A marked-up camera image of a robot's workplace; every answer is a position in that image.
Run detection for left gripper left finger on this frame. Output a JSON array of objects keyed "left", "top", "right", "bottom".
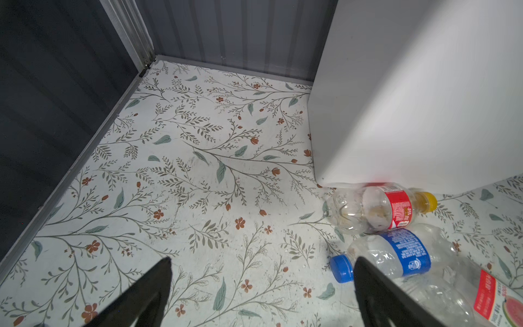
[{"left": 87, "top": 258, "right": 172, "bottom": 326}]

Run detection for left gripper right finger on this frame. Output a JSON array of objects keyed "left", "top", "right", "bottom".
[{"left": 354, "top": 257, "right": 442, "bottom": 327}]

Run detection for clear bottle watermelon label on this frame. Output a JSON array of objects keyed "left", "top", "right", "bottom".
[{"left": 397, "top": 258, "right": 522, "bottom": 326}]

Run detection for clear bottle red label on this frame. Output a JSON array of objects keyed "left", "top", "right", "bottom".
[{"left": 326, "top": 183, "right": 438, "bottom": 235}]

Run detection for white plastic trash bin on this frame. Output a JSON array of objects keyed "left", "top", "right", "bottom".
[{"left": 308, "top": 1, "right": 522, "bottom": 193}]

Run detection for clear bottle blue cap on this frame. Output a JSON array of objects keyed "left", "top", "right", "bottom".
[{"left": 330, "top": 223, "right": 457, "bottom": 283}]

